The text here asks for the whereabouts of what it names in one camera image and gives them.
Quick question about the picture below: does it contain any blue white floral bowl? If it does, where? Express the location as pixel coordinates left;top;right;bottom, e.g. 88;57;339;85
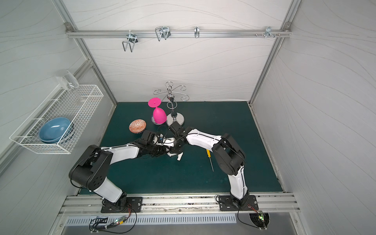
151;116;159;125

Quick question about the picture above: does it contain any small metal clip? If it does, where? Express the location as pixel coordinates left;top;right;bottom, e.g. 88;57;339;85
194;26;200;39

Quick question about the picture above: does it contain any white wire basket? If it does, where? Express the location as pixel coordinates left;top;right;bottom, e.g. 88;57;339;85
10;85;104;154

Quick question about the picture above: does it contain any white square alarm clock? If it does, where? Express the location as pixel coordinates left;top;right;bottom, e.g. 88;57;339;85
165;143;182;157

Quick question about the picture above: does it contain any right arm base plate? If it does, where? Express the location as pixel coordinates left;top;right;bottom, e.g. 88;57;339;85
215;195;259;212

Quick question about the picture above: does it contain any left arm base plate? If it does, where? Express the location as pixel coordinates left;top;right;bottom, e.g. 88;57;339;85
100;197;143;213

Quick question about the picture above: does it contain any metal loop hook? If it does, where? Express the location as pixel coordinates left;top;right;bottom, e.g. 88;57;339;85
155;26;171;41

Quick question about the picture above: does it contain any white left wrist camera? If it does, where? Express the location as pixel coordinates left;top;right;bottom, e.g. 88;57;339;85
157;136;175;147

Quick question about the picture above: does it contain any yellow handled screwdriver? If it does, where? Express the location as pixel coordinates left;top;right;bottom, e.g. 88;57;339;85
206;149;214;172

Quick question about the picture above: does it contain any metal bracket hook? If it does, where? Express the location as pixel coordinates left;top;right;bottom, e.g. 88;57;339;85
254;27;281;38

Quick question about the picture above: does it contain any chrome cup holder stand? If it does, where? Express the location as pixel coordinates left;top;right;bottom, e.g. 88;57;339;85
153;81;190;126

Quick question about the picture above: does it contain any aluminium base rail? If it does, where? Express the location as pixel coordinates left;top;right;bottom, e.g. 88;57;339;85
58;193;301;216

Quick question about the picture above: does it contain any left base cable bundle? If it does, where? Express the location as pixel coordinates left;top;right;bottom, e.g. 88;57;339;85
89;205;138;235

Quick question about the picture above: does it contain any pink plastic goblet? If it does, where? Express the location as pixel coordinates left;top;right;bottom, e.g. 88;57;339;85
148;98;167;125

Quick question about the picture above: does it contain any orange patterned bowl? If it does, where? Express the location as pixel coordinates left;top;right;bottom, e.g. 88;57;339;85
129;119;147;134

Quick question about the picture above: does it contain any clear glass cup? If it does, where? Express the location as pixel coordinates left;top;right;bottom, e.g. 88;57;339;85
55;70;79;90

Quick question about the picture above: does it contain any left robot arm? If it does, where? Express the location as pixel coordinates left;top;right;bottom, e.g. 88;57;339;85
69;131;168;203

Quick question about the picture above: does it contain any metal double hook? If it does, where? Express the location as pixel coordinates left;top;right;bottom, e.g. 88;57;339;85
122;31;138;52

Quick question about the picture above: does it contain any blue ceramic bowl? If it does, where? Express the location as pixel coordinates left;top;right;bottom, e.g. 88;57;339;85
38;117;73;144

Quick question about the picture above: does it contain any aluminium top rail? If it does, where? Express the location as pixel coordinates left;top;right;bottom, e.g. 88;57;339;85
66;27;292;39

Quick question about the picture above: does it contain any right base cable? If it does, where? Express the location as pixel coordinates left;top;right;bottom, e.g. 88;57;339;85
236;205;270;230

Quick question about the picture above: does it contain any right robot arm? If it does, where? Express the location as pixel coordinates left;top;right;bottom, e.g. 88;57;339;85
165;122;249;207

